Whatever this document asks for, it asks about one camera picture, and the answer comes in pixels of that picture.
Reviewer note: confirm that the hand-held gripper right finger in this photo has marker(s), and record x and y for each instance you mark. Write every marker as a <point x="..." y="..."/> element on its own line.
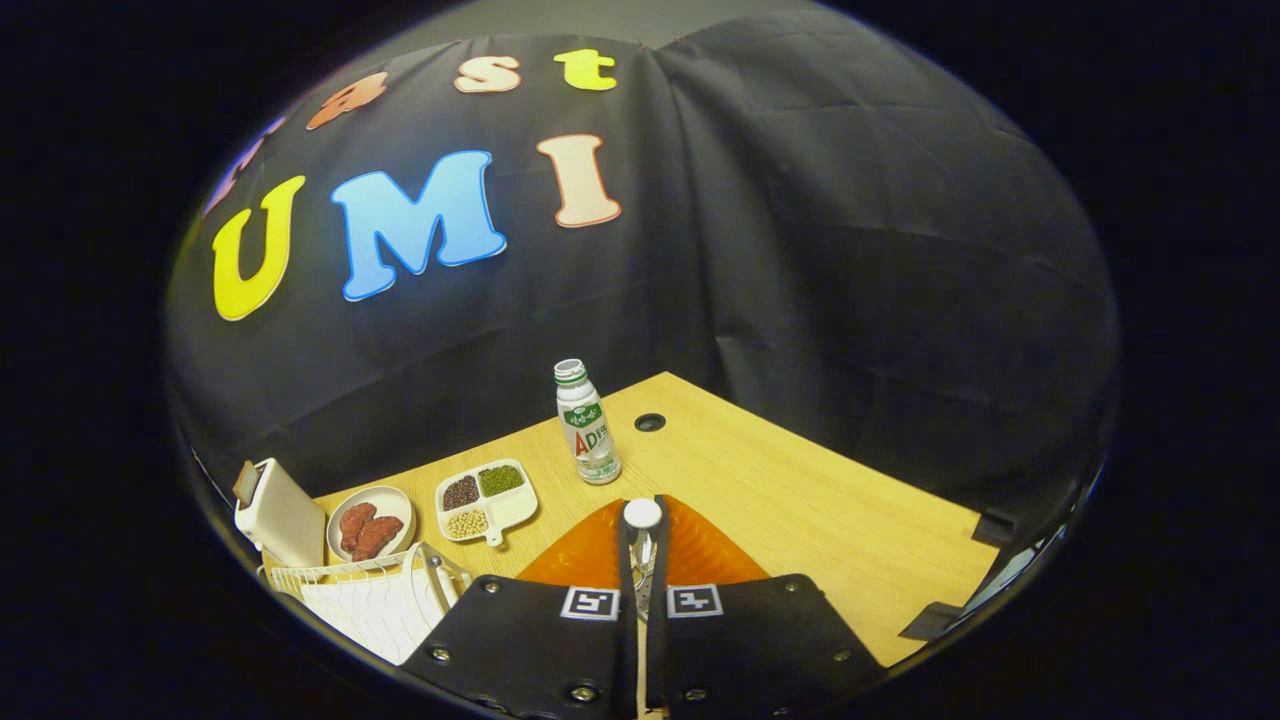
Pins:
<point x="660" y="560"/>

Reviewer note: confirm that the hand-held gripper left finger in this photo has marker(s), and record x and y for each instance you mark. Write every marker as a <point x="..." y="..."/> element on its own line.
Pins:
<point x="626" y="555"/>

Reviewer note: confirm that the round plate with meat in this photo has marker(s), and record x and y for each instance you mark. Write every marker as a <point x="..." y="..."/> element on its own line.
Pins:
<point x="395" y="500"/>

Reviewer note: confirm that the white divided snack tray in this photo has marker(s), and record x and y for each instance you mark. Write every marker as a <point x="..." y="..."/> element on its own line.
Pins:
<point x="510" y="510"/>

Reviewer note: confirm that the white green-label drink bottle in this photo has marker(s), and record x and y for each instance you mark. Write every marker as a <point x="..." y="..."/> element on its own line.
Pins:
<point x="587" y="425"/>

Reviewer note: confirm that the pile of green beans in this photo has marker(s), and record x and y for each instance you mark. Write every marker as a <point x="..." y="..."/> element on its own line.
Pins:
<point x="500" y="480"/>

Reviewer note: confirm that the pile of yellow soybeans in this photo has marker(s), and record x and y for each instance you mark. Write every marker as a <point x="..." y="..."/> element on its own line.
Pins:
<point x="467" y="523"/>

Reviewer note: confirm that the pile of dark red beans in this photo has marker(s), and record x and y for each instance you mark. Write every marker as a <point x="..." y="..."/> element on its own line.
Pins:
<point x="460" y="492"/>

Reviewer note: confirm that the red meat piece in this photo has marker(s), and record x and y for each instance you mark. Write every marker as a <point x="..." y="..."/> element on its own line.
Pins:
<point x="380" y="537"/>
<point x="355" y="525"/>

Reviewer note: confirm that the white drain tray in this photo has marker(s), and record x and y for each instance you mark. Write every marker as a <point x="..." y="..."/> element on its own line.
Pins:
<point x="380" y="615"/>

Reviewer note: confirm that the black table clamp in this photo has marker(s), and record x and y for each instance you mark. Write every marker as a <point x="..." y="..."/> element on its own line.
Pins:
<point x="930" y="622"/>
<point x="995" y="527"/>

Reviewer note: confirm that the white toaster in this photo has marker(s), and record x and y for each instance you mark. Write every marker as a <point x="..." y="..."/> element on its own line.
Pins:
<point x="285" y="520"/>

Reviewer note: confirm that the toast slice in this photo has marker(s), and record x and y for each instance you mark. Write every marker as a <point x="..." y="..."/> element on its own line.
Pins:
<point x="245" y="483"/>

